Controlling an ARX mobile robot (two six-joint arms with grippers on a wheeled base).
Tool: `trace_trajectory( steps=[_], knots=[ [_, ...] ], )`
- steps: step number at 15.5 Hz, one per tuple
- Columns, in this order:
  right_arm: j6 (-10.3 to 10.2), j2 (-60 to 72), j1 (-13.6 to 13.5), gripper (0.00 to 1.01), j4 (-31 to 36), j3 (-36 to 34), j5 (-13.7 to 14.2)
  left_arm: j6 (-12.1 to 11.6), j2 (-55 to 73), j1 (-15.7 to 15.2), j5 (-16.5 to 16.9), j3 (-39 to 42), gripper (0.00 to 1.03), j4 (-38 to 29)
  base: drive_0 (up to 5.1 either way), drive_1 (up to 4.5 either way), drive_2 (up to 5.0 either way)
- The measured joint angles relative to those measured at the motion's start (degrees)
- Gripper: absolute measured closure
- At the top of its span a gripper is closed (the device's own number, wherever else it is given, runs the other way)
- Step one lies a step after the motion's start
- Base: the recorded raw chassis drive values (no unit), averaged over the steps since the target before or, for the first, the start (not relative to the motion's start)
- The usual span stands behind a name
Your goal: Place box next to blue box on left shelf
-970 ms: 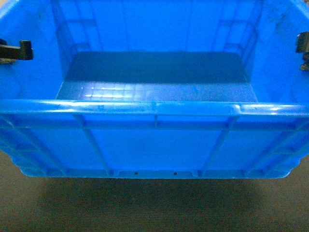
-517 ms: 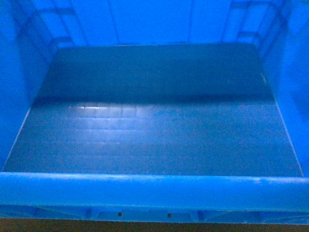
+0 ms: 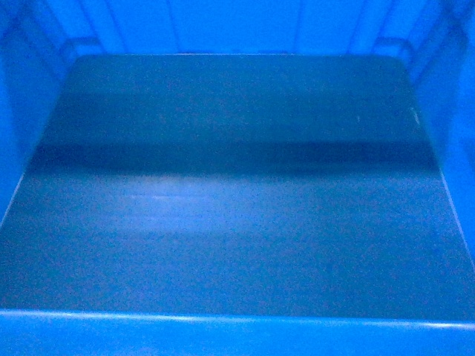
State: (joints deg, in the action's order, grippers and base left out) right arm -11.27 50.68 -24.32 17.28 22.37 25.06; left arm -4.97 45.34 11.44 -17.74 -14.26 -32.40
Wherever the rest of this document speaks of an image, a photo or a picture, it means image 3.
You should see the large blue plastic crate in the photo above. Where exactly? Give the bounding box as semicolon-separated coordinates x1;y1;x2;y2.
1;1;474;355

